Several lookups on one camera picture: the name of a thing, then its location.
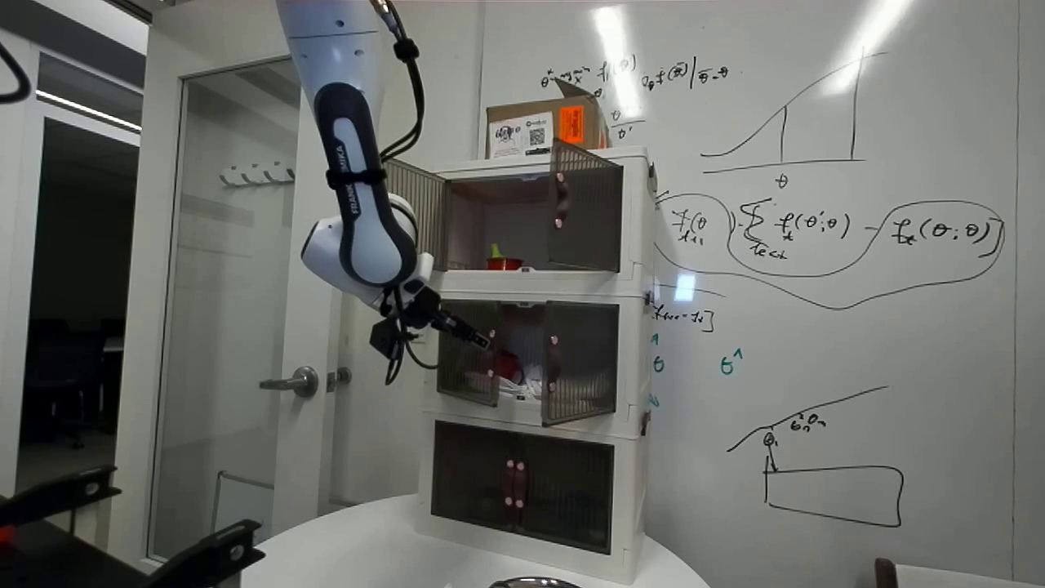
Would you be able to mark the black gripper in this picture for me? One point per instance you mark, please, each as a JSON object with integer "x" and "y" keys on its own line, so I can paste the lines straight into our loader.
{"x": 417, "y": 304}

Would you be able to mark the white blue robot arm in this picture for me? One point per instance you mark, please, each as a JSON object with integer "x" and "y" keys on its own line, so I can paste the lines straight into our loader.
{"x": 371, "y": 246}

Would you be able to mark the glass room door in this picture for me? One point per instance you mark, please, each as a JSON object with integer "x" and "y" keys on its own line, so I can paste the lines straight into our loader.
{"x": 219, "y": 300}

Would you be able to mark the red cloth item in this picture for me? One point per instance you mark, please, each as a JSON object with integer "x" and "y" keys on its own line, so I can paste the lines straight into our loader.
{"x": 506, "y": 368}

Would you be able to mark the red yellow toy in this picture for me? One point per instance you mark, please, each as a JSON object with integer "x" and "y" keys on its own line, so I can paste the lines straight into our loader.
{"x": 500, "y": 261}

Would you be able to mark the white cloth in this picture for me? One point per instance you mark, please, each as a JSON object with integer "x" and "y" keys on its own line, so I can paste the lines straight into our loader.
{"x": 519, "y": 400}

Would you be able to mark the white three-tier cabinet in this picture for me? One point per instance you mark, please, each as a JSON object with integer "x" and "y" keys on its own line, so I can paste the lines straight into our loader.
{"x": 509, "y": 203}

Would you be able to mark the bottom dark cabinet doors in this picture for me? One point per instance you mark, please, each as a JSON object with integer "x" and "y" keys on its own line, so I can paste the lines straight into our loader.
{"x": 527, "y": 484}

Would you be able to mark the cardboard box with labels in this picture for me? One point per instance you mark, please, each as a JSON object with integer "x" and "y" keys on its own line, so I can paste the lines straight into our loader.
{"x": 534, "y": 128}

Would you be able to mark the dark round object bottom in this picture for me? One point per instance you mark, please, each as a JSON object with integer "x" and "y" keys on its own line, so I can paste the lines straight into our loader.
{"x": 534, "y": 581}

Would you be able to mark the black device foreground left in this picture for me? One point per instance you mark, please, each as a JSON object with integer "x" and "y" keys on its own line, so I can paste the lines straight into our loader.
{"x": 64, "y": 532}

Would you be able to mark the dark chair back corner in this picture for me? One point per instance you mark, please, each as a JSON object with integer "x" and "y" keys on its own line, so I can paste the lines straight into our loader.
{"x": 886, "y": 574}

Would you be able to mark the metal door lever handle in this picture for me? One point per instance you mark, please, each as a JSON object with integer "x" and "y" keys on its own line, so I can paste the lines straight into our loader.
{"x": 303, "y": 383}

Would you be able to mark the wall coat hook rack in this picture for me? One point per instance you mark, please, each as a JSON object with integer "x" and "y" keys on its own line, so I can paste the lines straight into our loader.
{"x": 256, "y": 174}

